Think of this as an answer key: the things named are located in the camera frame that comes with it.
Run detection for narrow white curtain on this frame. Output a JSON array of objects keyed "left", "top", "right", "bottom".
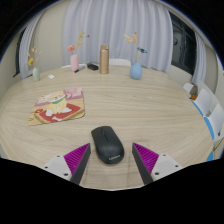
[
  {"left": 18, "top": 11, "right": 46, "bottom": 80},
  {"left": 191, "top": 31, "right": 208, "bottom": 86}
]

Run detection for small black box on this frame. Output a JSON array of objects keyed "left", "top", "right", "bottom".
[{"left": 86, "top": 62, "right": 100, "bottom": 71}]

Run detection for blue vase with flowers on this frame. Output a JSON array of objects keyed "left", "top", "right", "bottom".
[{"left": 123, "top": 32, "right": 148, "bottom": 81}]

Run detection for black computer mouse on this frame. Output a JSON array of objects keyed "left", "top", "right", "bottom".
[{"left": 90, "top": 125, "right": 125, "bottom": 165}]

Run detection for cartoon dog print mouse pad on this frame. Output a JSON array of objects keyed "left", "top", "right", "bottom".
[{"left": 27, "top": 87, "right": 86, "bottom": 126}]

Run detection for wide white curtain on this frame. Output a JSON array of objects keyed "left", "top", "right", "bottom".
[{"left": 62, "top": 0, "right": 174, "bottom": 74}]

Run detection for white chair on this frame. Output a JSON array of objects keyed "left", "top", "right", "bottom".
[{"left": 108, "top": 58, "right": 132, "bottom": 67}]

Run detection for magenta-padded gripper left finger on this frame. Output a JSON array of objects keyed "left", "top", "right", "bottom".
[{"left": 42, "top": 142, "right": 92, "bottom": 186}]

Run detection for green vase with yellow flowers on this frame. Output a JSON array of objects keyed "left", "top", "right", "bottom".
[{"left": 27, "top": 46, "right": 43, "bottom": 82}]

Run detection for white and blue chairs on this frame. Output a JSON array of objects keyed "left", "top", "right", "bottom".
[{"left": 182, "top": 81, "right": 224, "bottom": 163}]

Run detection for pink vase with flowers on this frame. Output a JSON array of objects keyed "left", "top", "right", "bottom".
[{"left": 66, "top": 31, "right": 90, "bottom": 73}]

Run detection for bronze metal drink bottle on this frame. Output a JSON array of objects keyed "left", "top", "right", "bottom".
[{"left": 99, "top": 43, "right": 110, "bottom": 75}]

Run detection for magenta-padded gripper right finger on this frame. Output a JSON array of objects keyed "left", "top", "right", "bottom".
[{"left": 131, "top": 142, "right": 184, "bottom": 186}]

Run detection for dark window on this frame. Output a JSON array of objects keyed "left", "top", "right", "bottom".
[
  {"left": 169, "top": 12, "right": 198, "bottom": 76},
  {"left": 13, "top": 28, "right": 27, "bottom": 78}
]

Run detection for dark marker pen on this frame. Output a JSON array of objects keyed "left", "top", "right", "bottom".
[{"left": 74, "top": 65, "right": 87, "bottom": 74}]

